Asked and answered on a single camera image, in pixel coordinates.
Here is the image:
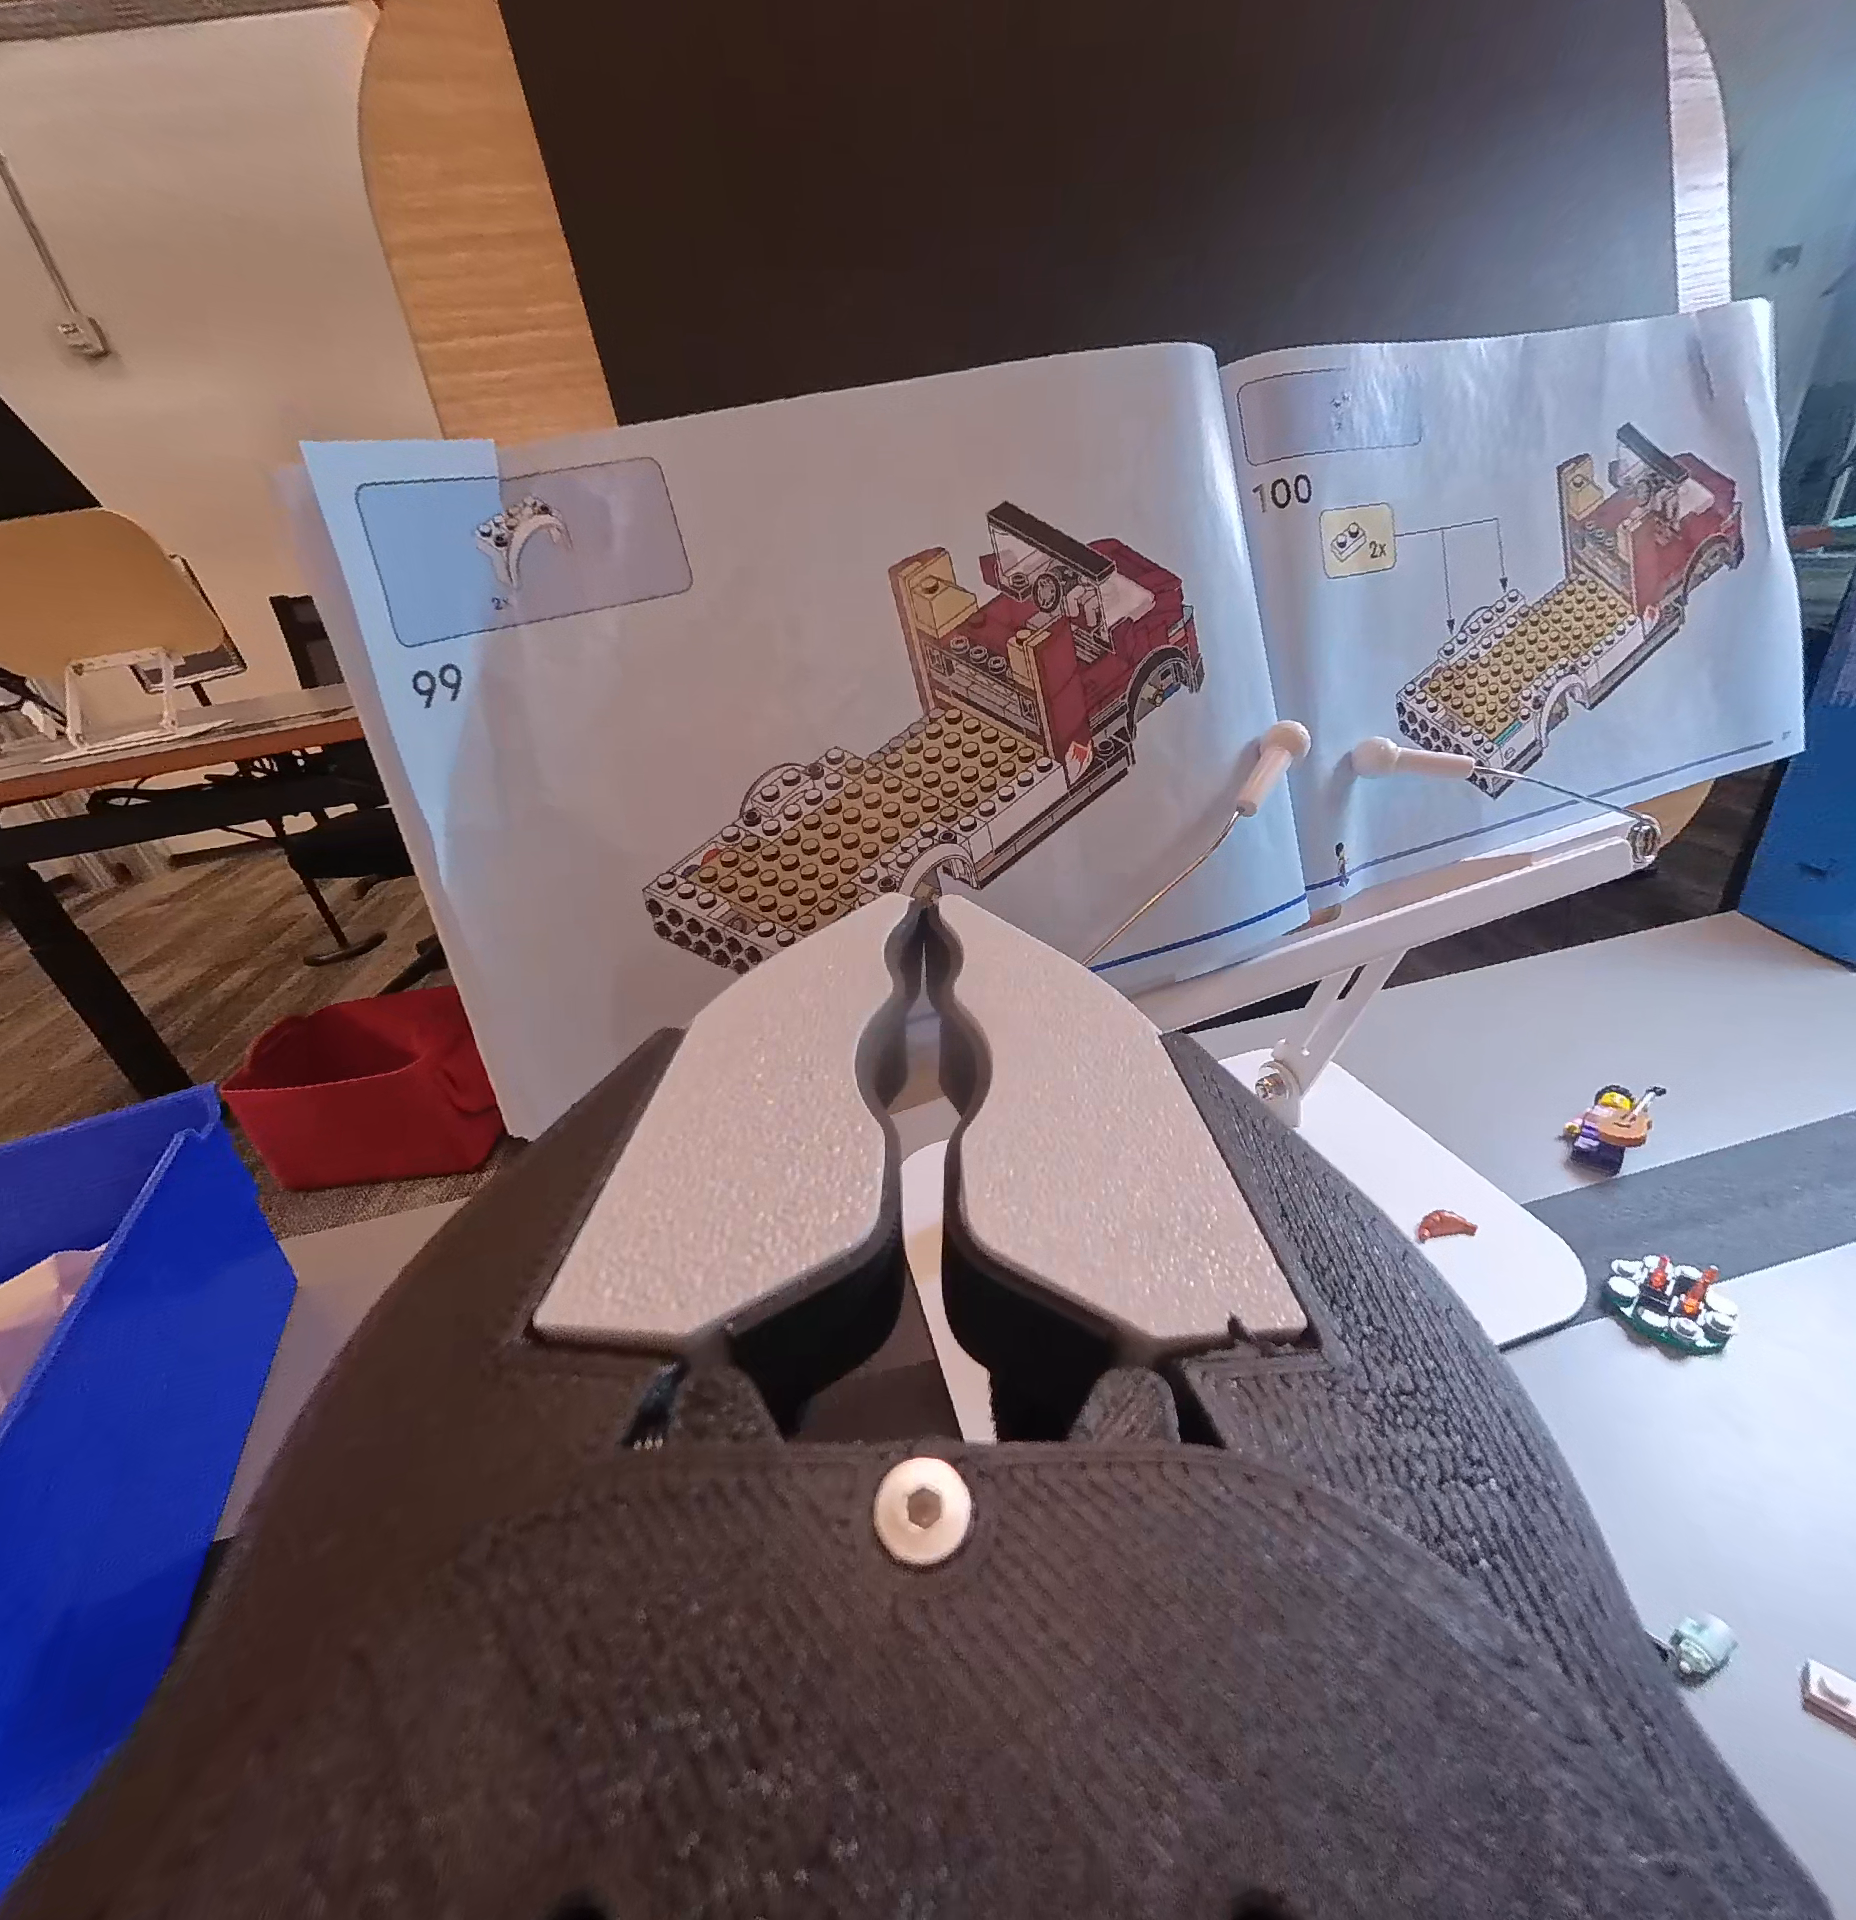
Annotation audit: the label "small green campfire build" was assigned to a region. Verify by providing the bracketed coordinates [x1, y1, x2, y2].
[1602, 1258, 1740, 1351]

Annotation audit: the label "red storage bin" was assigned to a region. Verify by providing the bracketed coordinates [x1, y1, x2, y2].
[219, 987, 508, 1193]

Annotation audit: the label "black office chair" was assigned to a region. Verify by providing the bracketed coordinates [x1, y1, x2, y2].
[265, 592, 442, 993]

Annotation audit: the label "building instruction booklet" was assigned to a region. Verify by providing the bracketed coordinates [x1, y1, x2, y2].
[274, 299, 1807, 1143]

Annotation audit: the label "blue toy set box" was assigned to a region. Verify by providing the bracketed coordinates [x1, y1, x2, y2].
[1738, 503, 1856, 968]

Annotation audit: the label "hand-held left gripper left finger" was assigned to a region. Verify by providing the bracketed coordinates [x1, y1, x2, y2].
[532, 896, 927, 1348]

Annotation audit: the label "clear acrylic stand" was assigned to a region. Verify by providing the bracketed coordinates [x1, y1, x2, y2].
[60, 642, 223, 743]

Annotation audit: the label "blue storage bin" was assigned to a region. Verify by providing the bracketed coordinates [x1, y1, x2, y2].
[0, 1083, 300, 1905]

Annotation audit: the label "background table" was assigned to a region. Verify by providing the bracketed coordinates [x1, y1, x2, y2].
[0, 702, 381, 1103]

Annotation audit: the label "white booklet stand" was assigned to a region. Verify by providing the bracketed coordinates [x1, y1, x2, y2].
[898, 720, 1664, 1444]

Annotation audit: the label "background divider panel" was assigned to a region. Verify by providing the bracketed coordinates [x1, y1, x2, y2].
[0, 508, 249, 705]

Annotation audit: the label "toy minifigure with guitar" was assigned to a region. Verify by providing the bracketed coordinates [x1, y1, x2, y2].
[1564, 1083, 1670, 1177]

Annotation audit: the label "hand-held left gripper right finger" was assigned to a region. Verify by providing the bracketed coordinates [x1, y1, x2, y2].
[927, 896, 1311, 1354]

